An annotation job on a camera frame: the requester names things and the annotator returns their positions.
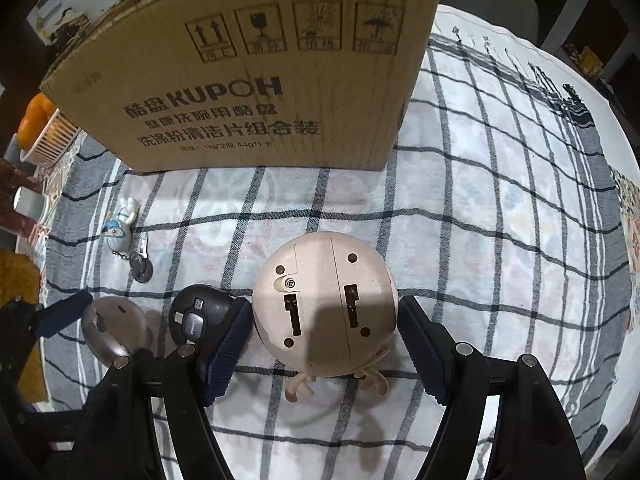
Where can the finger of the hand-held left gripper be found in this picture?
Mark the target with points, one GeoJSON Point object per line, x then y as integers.
{"type": "Point", "coordinates": [65, 314]}

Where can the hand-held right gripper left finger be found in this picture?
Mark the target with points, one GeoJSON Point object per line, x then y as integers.
{"type": "Point", "coordinates": [227, 355]}

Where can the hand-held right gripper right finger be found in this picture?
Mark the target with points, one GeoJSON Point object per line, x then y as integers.
{"type": "Point", "coordinates": [422, 350]}

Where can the beige round-head toy figure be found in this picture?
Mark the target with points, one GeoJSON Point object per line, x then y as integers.
{"type": "Point", "coordinates": [325, 305]}

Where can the brown cardboard box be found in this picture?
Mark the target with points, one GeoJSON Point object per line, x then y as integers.
{"type": "Point", "coordinates": [250, 85]}

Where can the black round case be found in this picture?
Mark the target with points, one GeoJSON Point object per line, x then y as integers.
{"type": "Point", "coordinates": [197, 315]}

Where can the white small cylinder cup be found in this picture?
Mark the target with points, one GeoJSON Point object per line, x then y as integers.
{"type": "Point", "coordinates": [31, 204]}

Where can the glass vase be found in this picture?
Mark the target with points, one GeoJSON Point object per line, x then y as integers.
{"type": "Point", "coordinates": [12, 200]}

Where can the grey checked cloth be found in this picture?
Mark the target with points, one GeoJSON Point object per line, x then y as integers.
{"type": "Point", "coordinates": [500, 210]}

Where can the white fruit basket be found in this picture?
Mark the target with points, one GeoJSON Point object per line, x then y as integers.
{"type": "Point", "coordinates": [55, 140]}

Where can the orange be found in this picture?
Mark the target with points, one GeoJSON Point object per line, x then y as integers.
{"type": "Point", "coordinates": [42, 105]}
{"type": "Point", "coordinates": [31, 129]}

